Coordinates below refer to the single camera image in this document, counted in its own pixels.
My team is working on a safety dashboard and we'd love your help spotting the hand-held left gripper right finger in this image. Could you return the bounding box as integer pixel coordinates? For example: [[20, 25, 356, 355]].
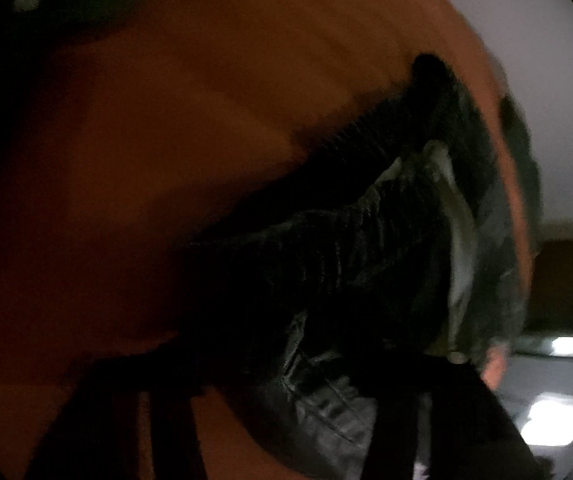
[[366, 350, 547, 480]]

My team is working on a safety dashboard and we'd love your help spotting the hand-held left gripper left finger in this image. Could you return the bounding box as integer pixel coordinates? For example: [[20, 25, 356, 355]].
[[24, 347, 212, 480]]

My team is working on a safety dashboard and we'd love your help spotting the orange fleece blanket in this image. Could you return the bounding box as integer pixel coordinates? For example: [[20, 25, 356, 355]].
[[0, 0, 539, 480]]

